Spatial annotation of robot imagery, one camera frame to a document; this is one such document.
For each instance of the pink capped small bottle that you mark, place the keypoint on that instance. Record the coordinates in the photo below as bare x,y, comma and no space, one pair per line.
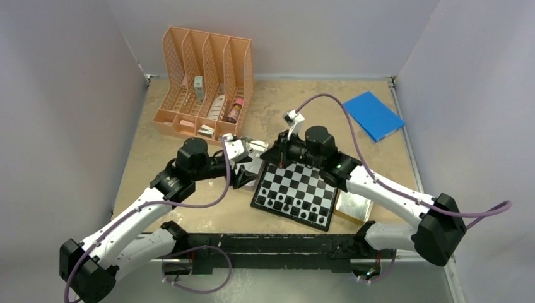
234,112

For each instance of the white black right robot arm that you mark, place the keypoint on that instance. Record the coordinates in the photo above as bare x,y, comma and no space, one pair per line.
431,225

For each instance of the black white chess board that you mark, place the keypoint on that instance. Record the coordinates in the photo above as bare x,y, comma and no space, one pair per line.
296,192

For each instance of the blue notebook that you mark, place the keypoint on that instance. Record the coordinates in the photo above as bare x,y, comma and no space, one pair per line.
375,118

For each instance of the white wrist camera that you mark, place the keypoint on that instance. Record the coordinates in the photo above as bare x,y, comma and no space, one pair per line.
295,121
237,150

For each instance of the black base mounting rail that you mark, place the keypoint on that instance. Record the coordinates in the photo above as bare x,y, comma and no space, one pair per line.
339,253

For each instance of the green white small box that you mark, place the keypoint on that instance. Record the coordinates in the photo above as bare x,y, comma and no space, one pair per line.
199,88

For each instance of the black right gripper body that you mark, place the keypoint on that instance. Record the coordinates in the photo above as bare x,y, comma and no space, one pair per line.
293,150

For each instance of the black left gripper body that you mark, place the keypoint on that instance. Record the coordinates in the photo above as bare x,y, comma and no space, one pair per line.
235,177

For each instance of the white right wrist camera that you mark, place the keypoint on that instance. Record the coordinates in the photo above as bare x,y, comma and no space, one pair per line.
295,121

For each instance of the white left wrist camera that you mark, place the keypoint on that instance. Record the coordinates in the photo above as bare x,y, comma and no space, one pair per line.
237,150

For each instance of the pink metal tin box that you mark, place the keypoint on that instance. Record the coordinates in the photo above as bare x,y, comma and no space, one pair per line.
255,148

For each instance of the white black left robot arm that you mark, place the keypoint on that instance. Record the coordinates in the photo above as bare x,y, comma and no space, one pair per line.
92,267

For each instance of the aluminium frame rail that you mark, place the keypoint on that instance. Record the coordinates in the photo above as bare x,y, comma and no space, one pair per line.
407,278

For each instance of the orange plastic file organizer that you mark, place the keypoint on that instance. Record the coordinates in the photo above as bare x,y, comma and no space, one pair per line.
225,62

